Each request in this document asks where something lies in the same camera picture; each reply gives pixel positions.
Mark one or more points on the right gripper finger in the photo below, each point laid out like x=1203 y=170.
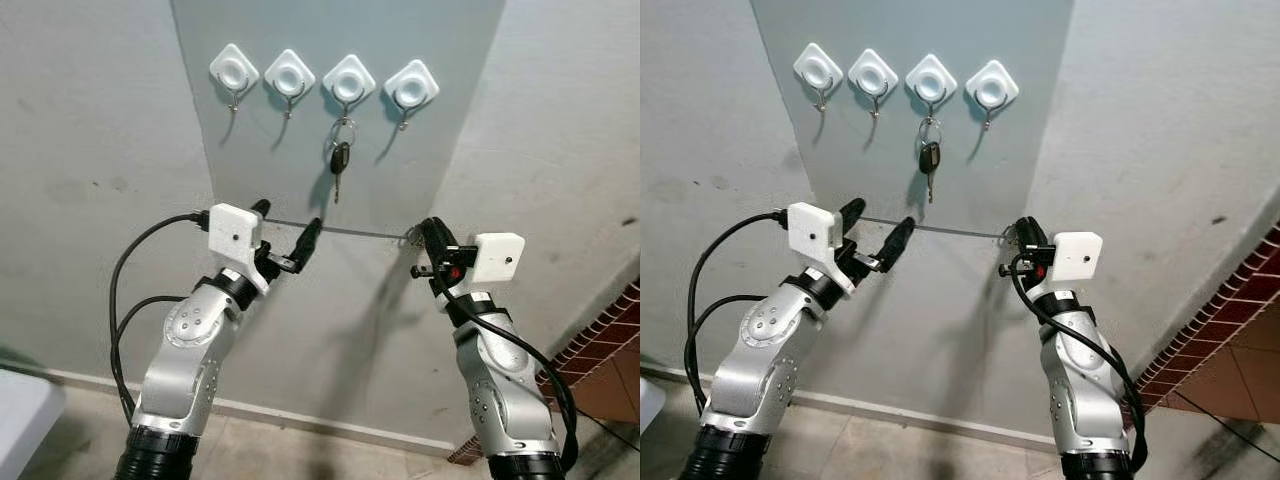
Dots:
x=435 y=238
x=1030 y=235

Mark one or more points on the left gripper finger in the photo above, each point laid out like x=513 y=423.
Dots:
x=261 y=208
x=853 y=210
x=306 y=243
x=898 y=243

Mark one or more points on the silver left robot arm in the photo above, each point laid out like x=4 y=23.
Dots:
x=760 y=350
x=185 y=350

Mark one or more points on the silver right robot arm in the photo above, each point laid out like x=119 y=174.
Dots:
x=1085 y=390
x=495 y=390

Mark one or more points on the white baseboard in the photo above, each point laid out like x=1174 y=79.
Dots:
x=900 y=413
x=300 y=417

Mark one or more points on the white table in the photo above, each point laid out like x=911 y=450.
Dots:
x=25 y=420

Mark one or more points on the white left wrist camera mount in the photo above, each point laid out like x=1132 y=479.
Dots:
x=812 y=230
x=233 y=232

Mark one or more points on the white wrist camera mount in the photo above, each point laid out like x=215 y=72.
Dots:
x=498 y=257
x=1078 y=255
x=812 y=230
x=233 y=232

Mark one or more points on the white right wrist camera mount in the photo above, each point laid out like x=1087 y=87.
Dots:
x=1078 y=255
x=498 y=257

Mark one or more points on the grey wall panel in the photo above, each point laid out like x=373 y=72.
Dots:
x=880 y=170
x=290 y=170

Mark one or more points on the white square wall hook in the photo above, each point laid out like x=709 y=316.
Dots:
x=234 y=72
x=411 y=86
x=931 y=79
x=818 y=68
x=349 y=80
x=290 y=76
x=873 y=73
x=991 y=86

